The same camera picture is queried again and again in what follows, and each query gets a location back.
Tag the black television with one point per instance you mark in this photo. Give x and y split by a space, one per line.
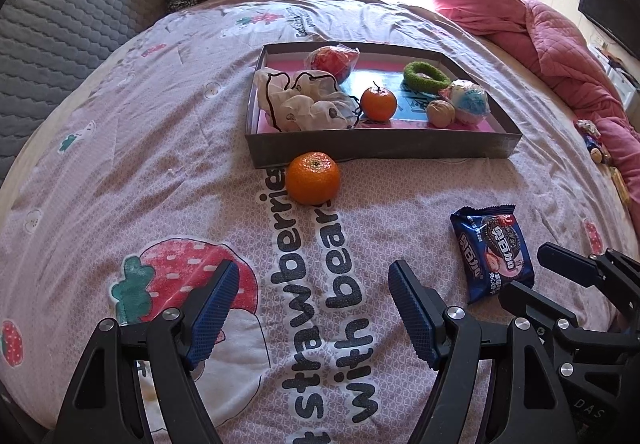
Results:
602 8

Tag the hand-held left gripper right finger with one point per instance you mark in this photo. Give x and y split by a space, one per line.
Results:
407 314

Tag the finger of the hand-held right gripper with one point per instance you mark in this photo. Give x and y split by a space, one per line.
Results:
540 309
570 264

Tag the white television cabinet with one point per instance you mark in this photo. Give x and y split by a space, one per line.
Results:
620 76

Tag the small red blue snack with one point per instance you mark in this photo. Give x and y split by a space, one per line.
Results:
472 101

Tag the orange with stem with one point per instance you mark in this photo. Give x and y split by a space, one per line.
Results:
378 104

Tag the yellow paper item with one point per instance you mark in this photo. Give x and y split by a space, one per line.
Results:
621 184

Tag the blue cookie packet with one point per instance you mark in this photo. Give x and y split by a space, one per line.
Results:
492 254

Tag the pink quilt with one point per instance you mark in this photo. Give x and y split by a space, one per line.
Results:
565 48

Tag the shallow grey cardboard box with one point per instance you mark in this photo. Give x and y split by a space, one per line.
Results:
375 146

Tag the pink pillow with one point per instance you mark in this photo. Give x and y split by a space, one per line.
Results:
475 3

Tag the green hair scrunchie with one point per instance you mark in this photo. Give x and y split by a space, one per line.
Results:
412 76

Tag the large red snack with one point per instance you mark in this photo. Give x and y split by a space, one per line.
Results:
332 61

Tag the strawberry printed bed sheet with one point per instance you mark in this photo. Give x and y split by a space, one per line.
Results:
125 148

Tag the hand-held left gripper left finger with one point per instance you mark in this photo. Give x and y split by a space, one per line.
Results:
215 314

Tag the small plush doll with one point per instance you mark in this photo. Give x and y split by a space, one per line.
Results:
592 141

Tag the orange without stem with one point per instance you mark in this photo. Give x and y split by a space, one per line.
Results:
312 179

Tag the walnut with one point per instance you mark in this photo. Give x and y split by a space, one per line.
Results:
440 113

